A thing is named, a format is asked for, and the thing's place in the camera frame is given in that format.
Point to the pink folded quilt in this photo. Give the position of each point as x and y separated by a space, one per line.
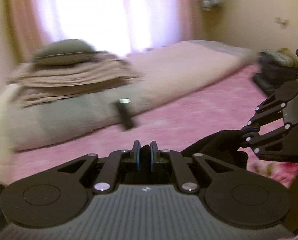
171 72

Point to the grey folded blanket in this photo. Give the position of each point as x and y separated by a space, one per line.
62 120

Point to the black garment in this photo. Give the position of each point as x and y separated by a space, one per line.
222 145

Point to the olive green cushion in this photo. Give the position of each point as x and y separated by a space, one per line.
64 52

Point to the pink floral bedspread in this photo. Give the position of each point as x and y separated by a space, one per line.
228 104

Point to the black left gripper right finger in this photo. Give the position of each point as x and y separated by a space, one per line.
232 194

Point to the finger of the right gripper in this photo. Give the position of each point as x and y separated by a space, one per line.
271 109
278 144

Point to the pink curtain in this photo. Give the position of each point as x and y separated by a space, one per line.
122 27

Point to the stack of folded clothes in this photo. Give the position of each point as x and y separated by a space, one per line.
276 68

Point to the black remote control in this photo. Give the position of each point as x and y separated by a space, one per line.
122 106

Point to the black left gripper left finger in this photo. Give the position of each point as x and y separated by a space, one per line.
59 194

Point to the beige folded blanket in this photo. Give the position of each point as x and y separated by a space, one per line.
42 84

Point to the white wall switch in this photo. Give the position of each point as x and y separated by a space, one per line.
282 22

